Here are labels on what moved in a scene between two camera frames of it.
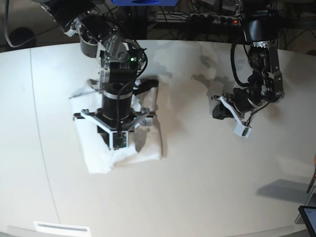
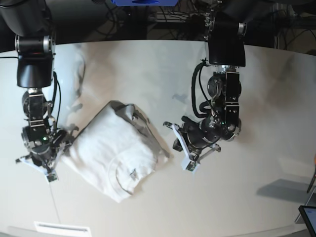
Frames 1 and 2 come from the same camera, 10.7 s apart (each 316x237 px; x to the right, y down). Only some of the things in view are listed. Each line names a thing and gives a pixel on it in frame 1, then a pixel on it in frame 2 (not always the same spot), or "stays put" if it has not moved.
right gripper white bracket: x=220 y=111 to x=190 y=163
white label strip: x=61 y=227 stays put
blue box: x=144 y=3 stays put
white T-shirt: x=145 y=143 to x=117 y=151
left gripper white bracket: x=111 y=130 to x=50 y=172
